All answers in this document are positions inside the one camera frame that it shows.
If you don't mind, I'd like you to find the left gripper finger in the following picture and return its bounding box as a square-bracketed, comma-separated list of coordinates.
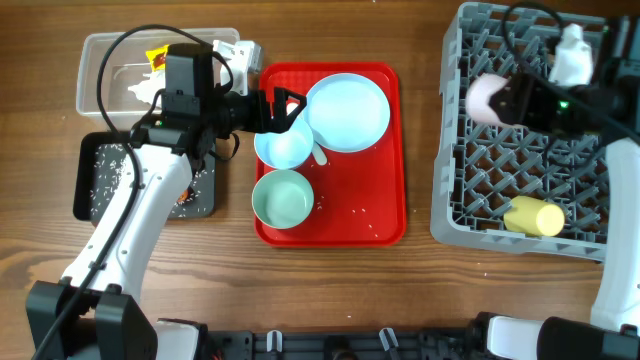
[274, 87, 306, 106]
[270, 102, 306, 134]

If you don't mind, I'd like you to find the light blue bowl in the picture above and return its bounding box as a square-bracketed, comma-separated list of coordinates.
[254, 116, 315, 170]

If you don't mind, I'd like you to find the pink plastic cup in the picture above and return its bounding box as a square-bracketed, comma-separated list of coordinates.
[465, 74, 508, 127]

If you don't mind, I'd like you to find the large light blue plate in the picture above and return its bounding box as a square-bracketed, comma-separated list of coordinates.
[303, 73, 391, 153]

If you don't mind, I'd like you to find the green bowl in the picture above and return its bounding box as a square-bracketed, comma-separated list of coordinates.
[252, 170, 314, 229]

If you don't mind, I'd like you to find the white napkin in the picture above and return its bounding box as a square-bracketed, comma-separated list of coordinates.
[128, 70, 165, 104]

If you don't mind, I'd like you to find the red yellow snack wrapper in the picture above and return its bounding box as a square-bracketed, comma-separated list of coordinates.
[145, 44, 169, 72]

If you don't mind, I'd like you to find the yellow plastic cup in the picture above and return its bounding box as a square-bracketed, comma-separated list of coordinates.
[503, 196, 565, 236]

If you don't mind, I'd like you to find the white rice pile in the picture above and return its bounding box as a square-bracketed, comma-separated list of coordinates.
[89, 144, 128, 224]

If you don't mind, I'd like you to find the orange carrot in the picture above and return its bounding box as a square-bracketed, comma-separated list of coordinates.
[176, 188, 192, 204]

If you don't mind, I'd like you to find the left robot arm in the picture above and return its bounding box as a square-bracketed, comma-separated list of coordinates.
[26, 43, 306, 359]

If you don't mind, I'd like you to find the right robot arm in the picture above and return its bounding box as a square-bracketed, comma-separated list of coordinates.
[465, 16, 639, 359]

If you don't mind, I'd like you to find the grey dishwasher rack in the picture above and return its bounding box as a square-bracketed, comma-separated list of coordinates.
[431, 2, 609, 262]

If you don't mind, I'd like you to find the white plastic spoon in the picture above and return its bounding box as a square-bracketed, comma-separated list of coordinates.
[312, 143, 328, 166]

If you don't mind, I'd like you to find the red serving tray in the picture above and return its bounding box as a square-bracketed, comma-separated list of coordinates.
[254, 62, 407, 248]

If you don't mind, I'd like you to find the clear plastic bin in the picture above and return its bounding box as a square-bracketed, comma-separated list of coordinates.
[75, 27, 244, 127]

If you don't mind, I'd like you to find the black plastic tray bin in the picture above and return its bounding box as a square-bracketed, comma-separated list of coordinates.
[73, 132, 216, 225]

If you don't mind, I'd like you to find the left black cable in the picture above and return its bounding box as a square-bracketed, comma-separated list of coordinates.
[30, 23, 241, 360]

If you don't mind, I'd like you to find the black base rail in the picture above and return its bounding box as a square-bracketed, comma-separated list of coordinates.
[204, 328, 470, 360]

